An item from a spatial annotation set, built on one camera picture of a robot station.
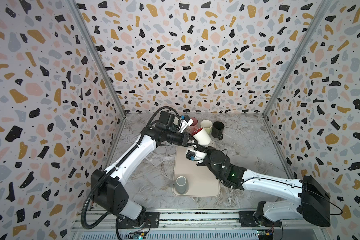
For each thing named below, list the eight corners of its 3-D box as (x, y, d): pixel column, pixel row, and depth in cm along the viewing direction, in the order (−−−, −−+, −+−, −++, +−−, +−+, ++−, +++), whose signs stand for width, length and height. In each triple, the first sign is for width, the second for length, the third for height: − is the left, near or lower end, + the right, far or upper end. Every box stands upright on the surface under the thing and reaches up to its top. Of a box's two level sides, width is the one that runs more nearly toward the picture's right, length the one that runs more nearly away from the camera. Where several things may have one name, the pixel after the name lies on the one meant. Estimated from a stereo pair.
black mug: (212, 141, 108) (214, 132, 100) (211, 130, 115) (212, 121, 107) (222, 141, 108) (225, 132, 100) (221, 130, 115) (223, 121, 107)
